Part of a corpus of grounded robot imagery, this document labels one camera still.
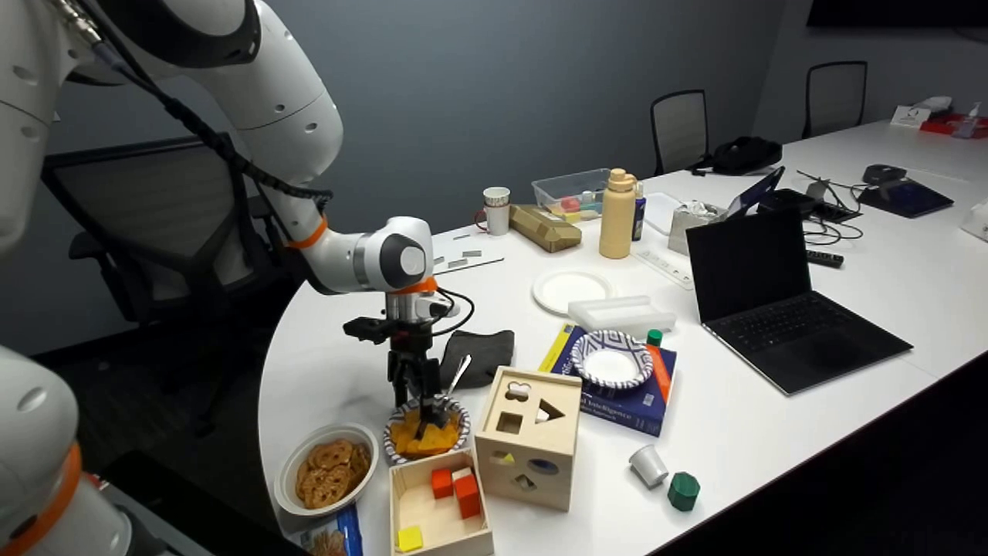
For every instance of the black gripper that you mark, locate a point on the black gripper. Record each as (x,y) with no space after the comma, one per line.
(406,326)

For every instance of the silver spoon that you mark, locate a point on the silver spoon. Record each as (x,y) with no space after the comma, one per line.
(454,382)

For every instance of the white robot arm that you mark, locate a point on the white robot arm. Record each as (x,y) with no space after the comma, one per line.
(242,53)

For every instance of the black mesh office chair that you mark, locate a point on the black mesh office chair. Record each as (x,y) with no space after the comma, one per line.
(177,236)

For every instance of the black laptop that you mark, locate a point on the black laptop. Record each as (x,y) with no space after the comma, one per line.
(751,285)

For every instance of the clear plastic container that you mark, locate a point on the clear plastic container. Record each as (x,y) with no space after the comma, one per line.
(572,195)

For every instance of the far right office chair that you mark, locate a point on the far right office chair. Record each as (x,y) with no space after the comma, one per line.
(836,97)

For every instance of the clear plastic lid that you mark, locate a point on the clear plastic lid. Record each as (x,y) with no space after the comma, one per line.
(621,314)

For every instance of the wooden shape sorter box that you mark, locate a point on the wooden shape sorter box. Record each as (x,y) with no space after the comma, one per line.
(529,436)

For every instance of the tan plastic bottle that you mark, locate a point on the tan plastic bottle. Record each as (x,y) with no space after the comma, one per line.
(619,208)

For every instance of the green cylinder block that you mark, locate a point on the green cylinder block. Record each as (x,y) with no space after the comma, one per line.
(682,493)

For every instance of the snack packet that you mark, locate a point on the snack packet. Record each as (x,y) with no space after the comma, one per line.
(335,536)

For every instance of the white bowl with blue pattern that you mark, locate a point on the white bowl with blue pattern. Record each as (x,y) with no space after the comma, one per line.
(613,359)

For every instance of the dark blue book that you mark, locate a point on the dark blue book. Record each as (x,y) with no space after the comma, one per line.
(640,408)

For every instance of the black tablet case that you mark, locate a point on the black tablet case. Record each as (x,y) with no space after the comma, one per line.
(905,199)

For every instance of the white paper cup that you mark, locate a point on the white paper cup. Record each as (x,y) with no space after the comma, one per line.
(494,208)

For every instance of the brown rectangular box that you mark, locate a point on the brown rectangular box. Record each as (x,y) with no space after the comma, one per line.
(546,230)

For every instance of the white round plate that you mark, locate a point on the white round plate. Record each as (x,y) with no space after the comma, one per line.
(560,289)

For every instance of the open wooden block box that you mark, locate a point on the open wooden block box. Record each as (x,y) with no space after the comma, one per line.
(435,506)

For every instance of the white bowl of pretzels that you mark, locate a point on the white bowl of pretzels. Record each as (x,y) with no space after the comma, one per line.
(325,470)

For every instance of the far left office chair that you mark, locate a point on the far left office chair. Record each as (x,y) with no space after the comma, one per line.
(681,129)

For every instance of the black bag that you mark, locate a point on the black bag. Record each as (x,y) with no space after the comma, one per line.
(741,154)

